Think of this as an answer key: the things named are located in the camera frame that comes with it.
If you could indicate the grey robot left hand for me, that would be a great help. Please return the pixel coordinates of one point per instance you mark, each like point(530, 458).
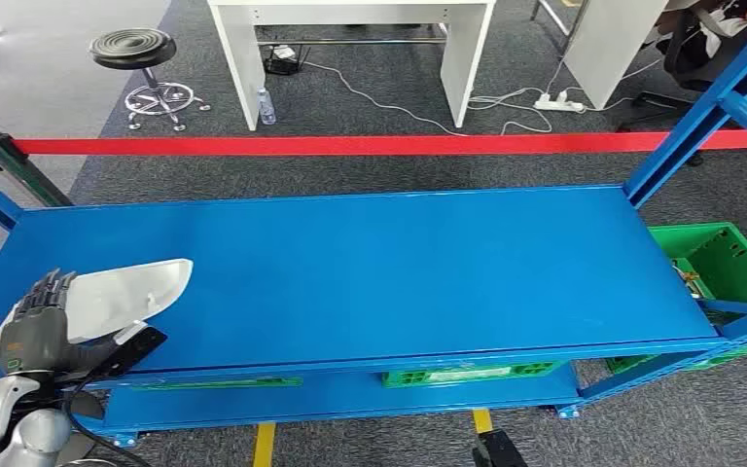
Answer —
point(32, 345)

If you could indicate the white curved plastic part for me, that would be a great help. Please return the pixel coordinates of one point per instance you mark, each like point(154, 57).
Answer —
point(116, 293)

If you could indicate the blue metal shelf rack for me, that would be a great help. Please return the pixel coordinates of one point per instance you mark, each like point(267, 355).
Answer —
point(380, 277)

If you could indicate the yellow floor tape square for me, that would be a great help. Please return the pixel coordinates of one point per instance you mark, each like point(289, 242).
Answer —
point(264, 445)

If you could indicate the black round stool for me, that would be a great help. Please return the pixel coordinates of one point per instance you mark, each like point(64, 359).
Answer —
point(132, 48)

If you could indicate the clear water bottle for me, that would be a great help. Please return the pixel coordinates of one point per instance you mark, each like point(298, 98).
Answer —
point(266, 109)

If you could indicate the red barrier belt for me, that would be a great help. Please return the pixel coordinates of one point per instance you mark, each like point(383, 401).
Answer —
point(348, 145)

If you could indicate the white desk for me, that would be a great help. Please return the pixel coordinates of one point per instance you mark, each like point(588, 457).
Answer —
point(470, 58)

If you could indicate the white power strip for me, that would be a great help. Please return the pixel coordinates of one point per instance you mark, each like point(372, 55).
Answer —
point(557, 103)

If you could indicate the white desk panel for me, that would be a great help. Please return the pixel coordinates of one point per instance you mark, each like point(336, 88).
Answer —
point(612, 45)

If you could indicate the black office chair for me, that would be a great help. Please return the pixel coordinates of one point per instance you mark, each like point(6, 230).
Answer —
point(689, 64)

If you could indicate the person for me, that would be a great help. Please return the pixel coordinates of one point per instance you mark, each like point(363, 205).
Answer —
point(708, 19)

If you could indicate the black stanchion post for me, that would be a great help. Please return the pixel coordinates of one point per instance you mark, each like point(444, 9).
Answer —
point(19, 167)

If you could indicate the grey metal table frame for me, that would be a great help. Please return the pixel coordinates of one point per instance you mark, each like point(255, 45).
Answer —
point(557, 22)

